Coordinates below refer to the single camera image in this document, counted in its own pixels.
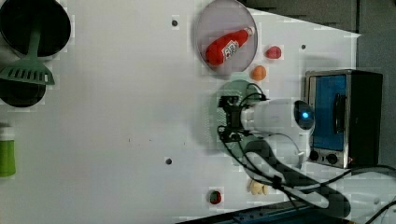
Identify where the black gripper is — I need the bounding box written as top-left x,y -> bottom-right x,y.
218,96 -> 249,143

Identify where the mint green plastic strainer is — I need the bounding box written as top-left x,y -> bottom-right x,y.
203,78 -> 263,153

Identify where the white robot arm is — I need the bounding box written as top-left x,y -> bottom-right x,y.
217,93 -> 351,218

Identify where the beige toy garlic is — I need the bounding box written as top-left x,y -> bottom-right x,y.
248,180 -> 268,195

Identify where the orange toy fruit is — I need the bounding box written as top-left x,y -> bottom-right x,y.
250,65 -> 267,81

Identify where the red and green toy fruit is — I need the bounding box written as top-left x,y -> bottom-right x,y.
209,190 -> 222,204

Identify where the plush red ketchup bottle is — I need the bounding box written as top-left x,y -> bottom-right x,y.
205,26 -> 255,66

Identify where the red toy strawberry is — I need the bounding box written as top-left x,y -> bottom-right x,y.
265,46 -> 282,60

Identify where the lilac round plate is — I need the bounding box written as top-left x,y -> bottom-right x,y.
194,0 -> 258,76

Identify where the silver toaster oven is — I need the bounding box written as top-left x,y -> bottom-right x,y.
304,69 -> 383,169

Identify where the green slotted spatula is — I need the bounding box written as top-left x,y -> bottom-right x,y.
0,21 -> 55,85

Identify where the small black pot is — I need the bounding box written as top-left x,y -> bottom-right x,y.
0,79 -> 46,107

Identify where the green bottle white cap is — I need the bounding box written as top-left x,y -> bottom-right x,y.
0,127 -> 16,177

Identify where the large black pot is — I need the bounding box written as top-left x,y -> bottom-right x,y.
1,0 -> 71,58

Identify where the blue rail at table edge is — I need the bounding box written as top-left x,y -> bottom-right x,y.
177,202 -> 355,224

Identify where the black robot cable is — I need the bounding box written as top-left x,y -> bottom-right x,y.
218,82 -> 396,224

